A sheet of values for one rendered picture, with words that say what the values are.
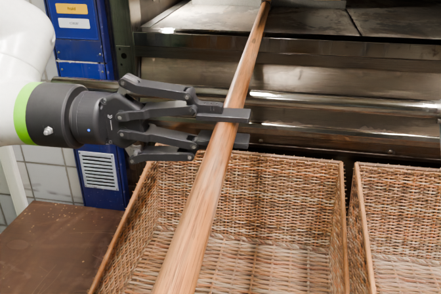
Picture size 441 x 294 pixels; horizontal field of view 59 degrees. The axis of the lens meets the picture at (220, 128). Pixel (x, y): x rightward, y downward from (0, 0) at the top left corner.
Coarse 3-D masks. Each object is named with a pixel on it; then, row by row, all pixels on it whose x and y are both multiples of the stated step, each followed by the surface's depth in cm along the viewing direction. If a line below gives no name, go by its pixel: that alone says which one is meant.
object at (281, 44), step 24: (192, 48) 106; (216, 48) 105; (240, 48) 104; (264, 48) 102; (288, 48) 101; (312, 48) 100; (336, 48) 99; (360, 48) 98; (384, 48) 97; (408, 48) 96; (432, 48) 95
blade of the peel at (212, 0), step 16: (192, 0) 144; (208, 0) 144; (224, 0) 143; (240, 0) 142; (256, 0) 141; (272, 0) 140; (288, 0) 139; (304, 0) 138; (320, 0) 137; (336, 0) 137
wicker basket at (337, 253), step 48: (144, 192) 112; (240, 192) 116; (288, 192) 113; (336, 192) 111; (144, 240) 114; (240, 240) 119; (288, 240) 117; (336, 240) 102; (96, 288) 85; (144, 288) 103; (240, 288) 103; (288, 288) 102; (336, 288) 95
